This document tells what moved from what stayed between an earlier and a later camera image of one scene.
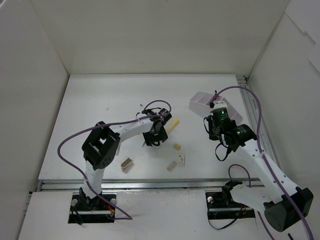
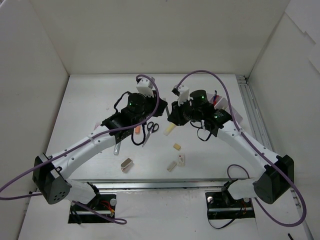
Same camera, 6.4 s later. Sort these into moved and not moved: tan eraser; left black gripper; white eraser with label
Moved: left black gripper
Not moved: tan eraser; white eraser with label
